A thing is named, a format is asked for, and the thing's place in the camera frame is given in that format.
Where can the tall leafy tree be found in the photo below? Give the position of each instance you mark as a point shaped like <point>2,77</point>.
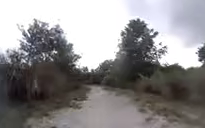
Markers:
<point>138,50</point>

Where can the pale dirt track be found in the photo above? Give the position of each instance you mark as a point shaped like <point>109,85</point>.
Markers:
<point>103,110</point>

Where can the dry brush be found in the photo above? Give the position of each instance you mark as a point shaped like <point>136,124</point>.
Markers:
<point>180,83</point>

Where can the dry grass verge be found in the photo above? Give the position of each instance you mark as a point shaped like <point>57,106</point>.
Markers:
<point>176,108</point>
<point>20,111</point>

